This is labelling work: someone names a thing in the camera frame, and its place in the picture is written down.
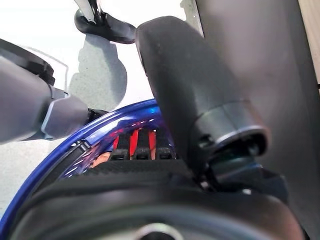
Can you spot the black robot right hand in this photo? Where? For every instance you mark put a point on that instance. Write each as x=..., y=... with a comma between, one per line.
x=150, y=200

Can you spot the blue plastic shopping basket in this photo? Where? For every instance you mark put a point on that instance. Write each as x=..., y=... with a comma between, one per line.
x=130, y=115

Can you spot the wooden display stand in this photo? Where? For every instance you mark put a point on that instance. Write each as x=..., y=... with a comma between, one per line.
x=275, y=62

